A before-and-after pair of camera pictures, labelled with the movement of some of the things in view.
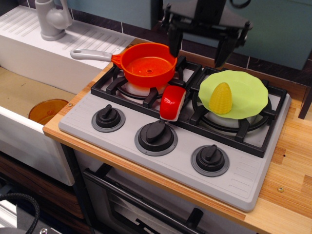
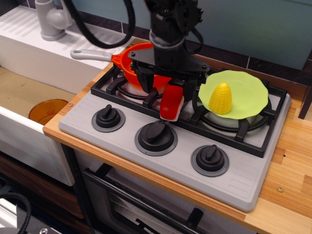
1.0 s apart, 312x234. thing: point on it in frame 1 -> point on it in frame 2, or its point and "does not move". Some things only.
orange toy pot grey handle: x=144 y=65 does not move
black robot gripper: x=217 y=17 -> x=169 y=56
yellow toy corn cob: x=220 y=100 does not move
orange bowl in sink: x=43 y=111 does not move
